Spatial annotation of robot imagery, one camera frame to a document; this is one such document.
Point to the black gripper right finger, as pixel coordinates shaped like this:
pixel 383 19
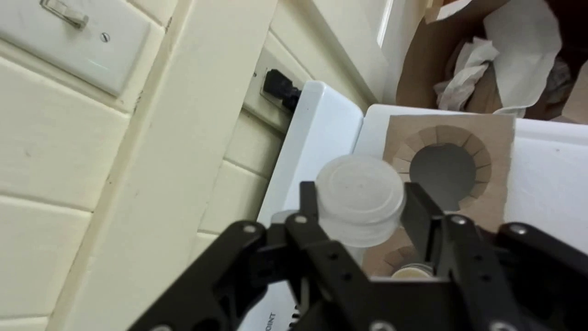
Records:
pixel 527 269

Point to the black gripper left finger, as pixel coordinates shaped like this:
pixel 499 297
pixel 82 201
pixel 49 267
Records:
pixel 245 264

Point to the clear plastic lid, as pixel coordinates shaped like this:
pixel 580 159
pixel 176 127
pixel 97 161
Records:
pixel 359 190

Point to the small glass bottle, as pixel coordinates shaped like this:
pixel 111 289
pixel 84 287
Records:
pixel 413 271

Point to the brown cardboard holder box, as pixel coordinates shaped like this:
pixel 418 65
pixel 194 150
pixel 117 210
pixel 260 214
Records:
pixel 497 177

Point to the white gas stove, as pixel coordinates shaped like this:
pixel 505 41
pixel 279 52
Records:
pixel 319 122

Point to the black power plug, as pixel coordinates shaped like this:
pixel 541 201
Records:
pixel 280 89

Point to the brown paper bag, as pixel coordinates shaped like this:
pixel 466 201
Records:
pixel 424 56

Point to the cream wall outlet plate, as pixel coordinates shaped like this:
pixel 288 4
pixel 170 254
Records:
pixel 255 102

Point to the cream light switch plate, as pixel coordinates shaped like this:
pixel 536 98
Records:
pixel 93 48

